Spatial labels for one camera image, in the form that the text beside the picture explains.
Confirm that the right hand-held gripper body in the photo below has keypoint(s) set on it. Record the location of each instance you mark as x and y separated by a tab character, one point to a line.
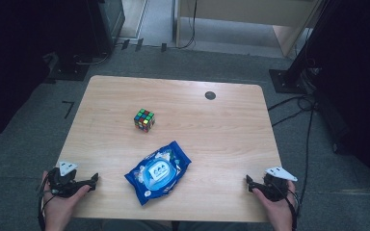
274	189

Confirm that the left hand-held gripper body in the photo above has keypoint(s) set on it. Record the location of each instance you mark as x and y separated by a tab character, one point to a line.
62	187

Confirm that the blue wet wipes pack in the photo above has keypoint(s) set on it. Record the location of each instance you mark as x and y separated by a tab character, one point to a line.
157	173

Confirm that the multicoloured puzzle cube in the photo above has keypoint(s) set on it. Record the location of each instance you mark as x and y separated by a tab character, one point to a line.
144	120

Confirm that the person's left hand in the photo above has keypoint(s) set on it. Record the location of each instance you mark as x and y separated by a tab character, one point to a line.
59	211

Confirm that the person's right hand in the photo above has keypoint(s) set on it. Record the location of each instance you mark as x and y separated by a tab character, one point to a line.
281	215

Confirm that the person's legs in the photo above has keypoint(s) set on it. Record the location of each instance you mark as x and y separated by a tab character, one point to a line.
147	226

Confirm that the black angled floor tape mark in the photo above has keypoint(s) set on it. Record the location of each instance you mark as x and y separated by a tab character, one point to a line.
69	107

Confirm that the dark round table grommet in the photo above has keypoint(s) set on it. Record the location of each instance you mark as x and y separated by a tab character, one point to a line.
210	95

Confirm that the black floor plate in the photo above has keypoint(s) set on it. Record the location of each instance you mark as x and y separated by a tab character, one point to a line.
67	72

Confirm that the dark curtain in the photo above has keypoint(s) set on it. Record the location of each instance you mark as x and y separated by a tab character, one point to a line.
13	64
359	80

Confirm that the black floor tape strip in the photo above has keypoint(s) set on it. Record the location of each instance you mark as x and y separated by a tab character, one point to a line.
139	44
163	47
125	44

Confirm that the black stand pole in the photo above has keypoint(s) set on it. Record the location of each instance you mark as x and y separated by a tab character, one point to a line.
308	41

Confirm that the black cabinet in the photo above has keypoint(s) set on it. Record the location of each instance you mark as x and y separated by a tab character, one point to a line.
104	25

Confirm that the light wooden cabinet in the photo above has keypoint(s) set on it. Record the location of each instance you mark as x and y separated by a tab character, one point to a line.
237	12

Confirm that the black stand base plate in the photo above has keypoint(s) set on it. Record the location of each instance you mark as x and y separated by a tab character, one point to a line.
281	82

